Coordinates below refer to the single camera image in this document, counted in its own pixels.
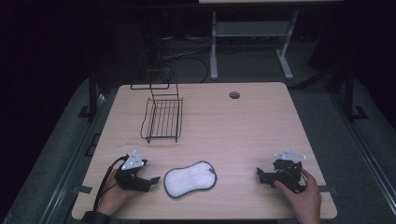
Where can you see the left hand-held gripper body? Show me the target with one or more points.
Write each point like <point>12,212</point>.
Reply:
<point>129,174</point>

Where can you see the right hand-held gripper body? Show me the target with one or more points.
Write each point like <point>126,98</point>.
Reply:
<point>288,172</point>

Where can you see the white sponge with grey rim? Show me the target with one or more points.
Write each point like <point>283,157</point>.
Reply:
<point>190,179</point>

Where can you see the person's left hand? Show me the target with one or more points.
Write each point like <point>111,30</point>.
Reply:
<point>113,196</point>

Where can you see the person's right hand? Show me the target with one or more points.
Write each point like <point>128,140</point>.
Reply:
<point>303,199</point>

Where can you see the grey tape strip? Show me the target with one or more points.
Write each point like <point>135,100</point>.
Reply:
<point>81,188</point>
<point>327,188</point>

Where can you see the white metal stand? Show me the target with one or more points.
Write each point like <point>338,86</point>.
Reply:
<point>249,31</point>

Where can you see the black post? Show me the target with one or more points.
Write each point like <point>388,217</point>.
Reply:
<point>350,96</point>
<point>92,93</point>

